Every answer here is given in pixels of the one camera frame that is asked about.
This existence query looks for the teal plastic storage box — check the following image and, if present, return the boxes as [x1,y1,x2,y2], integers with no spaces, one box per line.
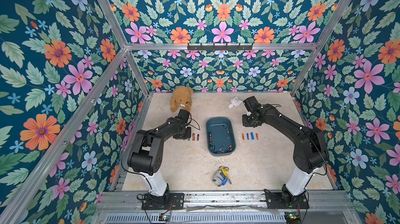
[206,117,236,156]

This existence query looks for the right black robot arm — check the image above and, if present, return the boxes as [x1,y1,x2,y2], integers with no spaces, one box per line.
[242,96,329,199]

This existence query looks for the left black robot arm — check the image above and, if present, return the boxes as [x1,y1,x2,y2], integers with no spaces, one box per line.
[127,109,191,204]

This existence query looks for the small white plush bunny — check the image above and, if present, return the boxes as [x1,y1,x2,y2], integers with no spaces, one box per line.
[228,96,243,108]

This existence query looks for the brown teddy bear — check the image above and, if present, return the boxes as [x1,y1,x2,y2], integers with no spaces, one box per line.
[170,86,194,112]

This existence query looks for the grey plush toy keychain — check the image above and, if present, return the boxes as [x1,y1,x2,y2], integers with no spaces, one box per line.
[212,166,232,187]

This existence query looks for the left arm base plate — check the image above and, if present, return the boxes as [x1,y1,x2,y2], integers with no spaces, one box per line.
[138,193,185,210]

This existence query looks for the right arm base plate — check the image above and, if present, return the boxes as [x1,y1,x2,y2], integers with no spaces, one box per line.
[264,189,309,209]

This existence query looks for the black wall hook rail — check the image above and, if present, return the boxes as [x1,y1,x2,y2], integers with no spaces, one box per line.
[186,43,253,52]

